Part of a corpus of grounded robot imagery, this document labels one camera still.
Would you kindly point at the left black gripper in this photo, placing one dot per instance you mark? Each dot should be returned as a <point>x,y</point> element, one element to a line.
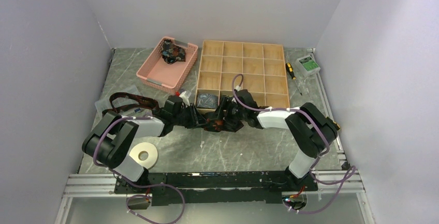
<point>200,120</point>

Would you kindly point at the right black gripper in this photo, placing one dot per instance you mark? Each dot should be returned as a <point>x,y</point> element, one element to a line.
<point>223,105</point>

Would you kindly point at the orange floral dark tie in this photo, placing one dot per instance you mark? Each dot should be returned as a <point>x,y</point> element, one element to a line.
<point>225,124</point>

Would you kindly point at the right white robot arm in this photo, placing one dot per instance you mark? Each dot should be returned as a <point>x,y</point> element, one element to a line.
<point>311,130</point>

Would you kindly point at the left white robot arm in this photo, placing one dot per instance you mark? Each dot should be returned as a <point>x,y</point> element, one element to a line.
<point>111,139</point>

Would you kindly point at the white tape roll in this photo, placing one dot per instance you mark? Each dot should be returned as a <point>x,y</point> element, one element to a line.
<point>145,154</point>

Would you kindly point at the rolled grey-blue tie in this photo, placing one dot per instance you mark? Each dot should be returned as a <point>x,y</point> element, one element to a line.
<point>206,101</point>

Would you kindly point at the pink plastic basket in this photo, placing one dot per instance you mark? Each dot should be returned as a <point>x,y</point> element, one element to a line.
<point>156,73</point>

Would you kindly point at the wooden compartment tray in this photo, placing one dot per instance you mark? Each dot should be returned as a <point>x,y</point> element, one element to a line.
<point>256,67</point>

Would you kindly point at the crumpled floral tie in basket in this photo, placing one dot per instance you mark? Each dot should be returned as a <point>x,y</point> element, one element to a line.
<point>172,53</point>

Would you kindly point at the green white small box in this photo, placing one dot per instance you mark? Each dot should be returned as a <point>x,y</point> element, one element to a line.
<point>307,65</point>

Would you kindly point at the small yellow black screwdriver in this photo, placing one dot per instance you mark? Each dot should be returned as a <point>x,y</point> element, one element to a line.
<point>337,126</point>

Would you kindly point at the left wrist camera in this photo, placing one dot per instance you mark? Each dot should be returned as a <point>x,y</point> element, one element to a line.
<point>184,95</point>

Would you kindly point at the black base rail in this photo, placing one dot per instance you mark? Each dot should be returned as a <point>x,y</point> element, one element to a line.
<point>213,187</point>

